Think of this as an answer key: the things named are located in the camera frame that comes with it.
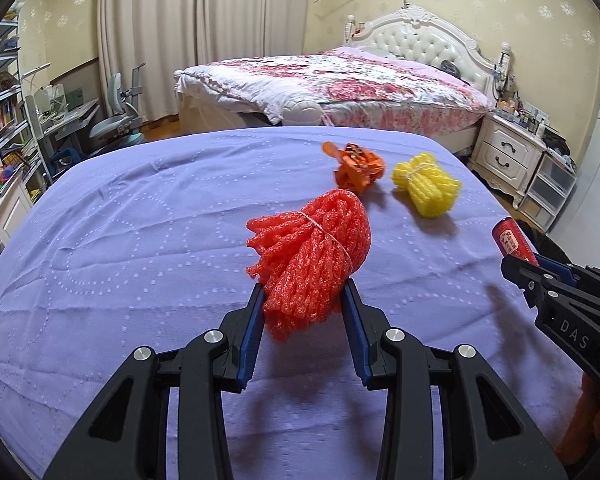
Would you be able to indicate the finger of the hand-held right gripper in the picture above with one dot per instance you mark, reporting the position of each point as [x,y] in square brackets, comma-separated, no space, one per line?
[555,266]
[517,270]

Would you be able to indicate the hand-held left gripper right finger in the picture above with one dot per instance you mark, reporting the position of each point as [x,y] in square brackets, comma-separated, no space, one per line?
[357,340]

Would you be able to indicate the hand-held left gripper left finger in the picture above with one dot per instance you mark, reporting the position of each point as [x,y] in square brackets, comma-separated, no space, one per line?
[250,340]

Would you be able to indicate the red foam fruit net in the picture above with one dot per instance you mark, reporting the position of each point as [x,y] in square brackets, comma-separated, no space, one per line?
[310,260]

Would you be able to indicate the person's right forearm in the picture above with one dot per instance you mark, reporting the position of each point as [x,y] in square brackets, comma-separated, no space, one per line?
[587,425]

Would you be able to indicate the clear plastic drawer unit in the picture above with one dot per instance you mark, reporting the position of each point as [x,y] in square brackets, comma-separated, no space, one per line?
[550,180]

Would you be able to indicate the dark clothes pile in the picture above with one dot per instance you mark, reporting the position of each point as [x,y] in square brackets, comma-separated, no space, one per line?
[560,147]

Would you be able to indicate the white nightstand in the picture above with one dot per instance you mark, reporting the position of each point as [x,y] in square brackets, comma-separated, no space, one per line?
[500,150]

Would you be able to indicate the yellow foam fruit net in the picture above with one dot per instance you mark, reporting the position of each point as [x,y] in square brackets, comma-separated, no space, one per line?
[425,185]

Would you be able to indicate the cluster of toiletry bottles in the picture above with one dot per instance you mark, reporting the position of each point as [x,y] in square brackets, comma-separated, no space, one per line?
[520,112]

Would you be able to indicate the orange crumpled wrapper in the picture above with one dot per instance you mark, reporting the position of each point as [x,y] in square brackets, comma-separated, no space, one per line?
[357,167]

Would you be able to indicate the dark cloth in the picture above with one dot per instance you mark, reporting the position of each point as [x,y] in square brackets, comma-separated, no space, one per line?
[449,66]

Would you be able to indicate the floral bedspread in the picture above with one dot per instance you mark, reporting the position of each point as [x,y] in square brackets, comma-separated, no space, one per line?
[355,85]

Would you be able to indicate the bed with floral quilt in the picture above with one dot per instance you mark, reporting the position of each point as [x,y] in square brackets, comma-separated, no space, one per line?
[420,37]

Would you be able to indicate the grey desk chair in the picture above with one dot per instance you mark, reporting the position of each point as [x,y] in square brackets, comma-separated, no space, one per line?
[115,125]

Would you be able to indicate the pink bed sheet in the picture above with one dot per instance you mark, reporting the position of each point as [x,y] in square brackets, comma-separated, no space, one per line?
[380,55]

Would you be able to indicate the blue storage box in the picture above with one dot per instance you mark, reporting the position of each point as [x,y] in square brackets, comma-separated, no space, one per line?
[65,160]

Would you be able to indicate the white low cabinet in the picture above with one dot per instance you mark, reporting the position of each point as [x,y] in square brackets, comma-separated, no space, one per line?
[10,210]

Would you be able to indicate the grey study desk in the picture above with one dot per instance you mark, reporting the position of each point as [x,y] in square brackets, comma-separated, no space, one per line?
[75,115]

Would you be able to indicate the beige curtain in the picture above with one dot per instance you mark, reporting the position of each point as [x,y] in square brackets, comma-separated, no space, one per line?
[180,35]

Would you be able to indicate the white bookshelf with books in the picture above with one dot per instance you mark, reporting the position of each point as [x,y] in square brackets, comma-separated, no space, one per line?
[0,110]

